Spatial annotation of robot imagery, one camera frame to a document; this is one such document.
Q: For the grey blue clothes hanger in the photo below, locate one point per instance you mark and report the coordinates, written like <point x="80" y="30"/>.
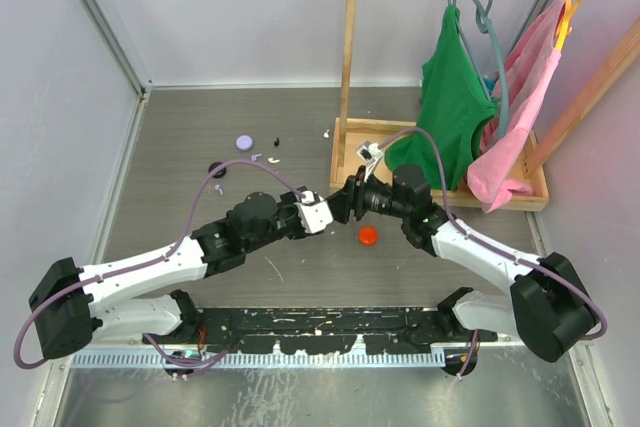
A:
<point x="485" y="27"/>

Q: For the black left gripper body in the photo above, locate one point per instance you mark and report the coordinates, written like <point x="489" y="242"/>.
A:
<point x="286" y="222"/>

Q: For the pink shirt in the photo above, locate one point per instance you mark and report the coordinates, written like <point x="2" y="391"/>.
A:
<point x="529" y="68"/>

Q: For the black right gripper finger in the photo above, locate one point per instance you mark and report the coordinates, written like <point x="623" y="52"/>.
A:
<point x="340" y="210"/>
<point x="343" y="196"/>

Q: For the wooden clothes rack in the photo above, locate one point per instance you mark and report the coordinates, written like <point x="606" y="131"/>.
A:
<point x="350" y="133"/>

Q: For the purple round charging case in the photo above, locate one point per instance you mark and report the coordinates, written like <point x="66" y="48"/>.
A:
<point x="244" y="143"/>

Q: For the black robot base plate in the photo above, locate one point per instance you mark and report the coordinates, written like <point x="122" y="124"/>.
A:
<point x="314" y="331"/>

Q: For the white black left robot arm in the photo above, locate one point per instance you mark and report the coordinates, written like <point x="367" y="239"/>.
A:
<point x="70" y="303"/>

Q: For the yellow clothes hanger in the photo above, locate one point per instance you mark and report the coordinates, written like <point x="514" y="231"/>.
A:
<point x="564" y="28"/>

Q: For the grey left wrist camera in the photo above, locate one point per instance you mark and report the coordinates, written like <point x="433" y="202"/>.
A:
<point x="314" y="212"/>

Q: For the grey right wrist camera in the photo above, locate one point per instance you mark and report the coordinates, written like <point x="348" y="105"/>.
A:
<point x="371" y="154"/>

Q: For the orange earbud charging case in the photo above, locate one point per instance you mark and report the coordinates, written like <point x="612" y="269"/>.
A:
<point x="368" y="236"/>

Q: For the black round charging case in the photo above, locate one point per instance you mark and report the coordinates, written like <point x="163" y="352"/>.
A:
<point x="217" y="170"/>

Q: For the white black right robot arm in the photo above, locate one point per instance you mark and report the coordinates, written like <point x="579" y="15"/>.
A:
<point x="545" y="303"/>

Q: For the blue cloth item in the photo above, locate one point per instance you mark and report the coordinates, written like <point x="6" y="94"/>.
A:
<point x="490" y="84"/>

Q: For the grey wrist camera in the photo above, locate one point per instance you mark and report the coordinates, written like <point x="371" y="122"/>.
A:
<point x="314" y="212"/>
<point x="371" y="154"/>

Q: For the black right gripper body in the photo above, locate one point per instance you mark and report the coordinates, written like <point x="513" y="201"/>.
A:
<point x="370" y="197"/>

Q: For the green shirt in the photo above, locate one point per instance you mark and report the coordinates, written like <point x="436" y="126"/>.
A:
<point x="454" y="111"/>

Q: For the white slotted cable duct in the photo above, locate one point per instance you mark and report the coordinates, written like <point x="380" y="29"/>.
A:
<point x="356" y="358"/>

